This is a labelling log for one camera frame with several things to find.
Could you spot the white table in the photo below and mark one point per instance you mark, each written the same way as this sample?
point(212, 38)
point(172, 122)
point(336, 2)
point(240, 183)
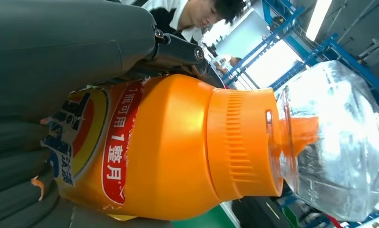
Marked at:
point(228, 210)

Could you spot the person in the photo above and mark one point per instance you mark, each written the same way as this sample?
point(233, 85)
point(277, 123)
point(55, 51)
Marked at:
point(227, 63)
point(192, 15)

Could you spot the orange detergent bottle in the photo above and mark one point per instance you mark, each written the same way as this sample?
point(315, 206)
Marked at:
point(176, 141)

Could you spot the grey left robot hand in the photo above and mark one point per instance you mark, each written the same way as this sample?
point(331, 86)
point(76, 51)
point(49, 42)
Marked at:
point(66, 47)

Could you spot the black zip case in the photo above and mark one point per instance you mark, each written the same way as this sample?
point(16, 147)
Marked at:
point(252, 214)

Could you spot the blue metal rack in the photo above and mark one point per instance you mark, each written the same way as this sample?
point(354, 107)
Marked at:
point(346, 56)

